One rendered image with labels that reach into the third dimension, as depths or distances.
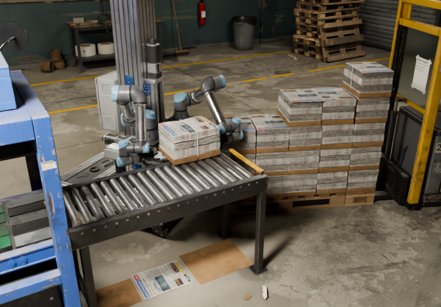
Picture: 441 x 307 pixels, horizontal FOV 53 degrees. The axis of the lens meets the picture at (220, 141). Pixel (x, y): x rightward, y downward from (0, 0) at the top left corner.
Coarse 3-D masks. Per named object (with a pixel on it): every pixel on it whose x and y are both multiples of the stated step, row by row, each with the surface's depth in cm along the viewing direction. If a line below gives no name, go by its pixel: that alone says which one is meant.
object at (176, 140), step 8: (160, 128) 324; (168, 128) 318; (176, 128) 319; (184, 128) 320; (160, 136) 329; (168, 136) 314; (176, 136) 306; (184, 136) 309; (192, 136) 313; (160, 144) 333; (168, 144) 317; (176, 144) 308; (184, 144) 312; (192, 144) 315; (168, 152) 320; (176, 152) 311; (184, 152) 314; (192, 152) 318
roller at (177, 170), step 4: (172, 168) 316; (176, 168) 312; (180, 168) 314; (176, 172) 311; (180, 172) 306; (184, 172) 307; (180, 176) 304; (184, 176) 301; (188, 176) 300; (184, 180) 300; (188, 180) 296; (192, 180) 295; (188, 184) 295; (192, 184) 291; (196, 184) 290; (192, 188) 290; (196, 188) 286; (200, 188) 285
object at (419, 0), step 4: (404, 0) 393; (408, 0) 387; (412, 0) 381; (416, 0) 375; (420, 0) 370; (424, 0) 364; (428, 0) 359; (432, 0) 353; (436, 0) 352; (416, 4) 376; (420, 4) 370; (424, 4) 365; (428, 4) 359; (432, 4) 353; (436, 4) 348; (440, 4) 343; (436, 8) 349; (440, 8) 344
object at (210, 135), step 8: (192, 120) 334; (200, 120) 333; (208, 120) 333; (200, 128) 319; (208, 128) 319; (216, 128) 320; (208, 136) 319; (216, 136) 323; (208, 144) 322; (216, 144) 326
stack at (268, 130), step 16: (240, 128) 374; (256, 128) 377; (272, 128) 373; (288, 128) 374; (304, 128) 377; (320, 128) 379; (336, 128) 381; (352, 128) 383; (224, 144) 372; (240, 144) 374; (256, 144) 378; (272, 144) 379; (288, 144) 381; (304, 144) 383; (240, 160) 380; (256, 160) 383; (272, 160) 384; (288, 160) 386; (304, 160) 388; (320, 160) 392; (336, 160) 394; (272, 176) 391; (288, 176) 393; (304, 176) 396; (320, 176) 398; (336, 176) 401; (272, 192) 398; (288, 192) 401; (272, 208) 407; (288, 208) 407; (304, 208) 409
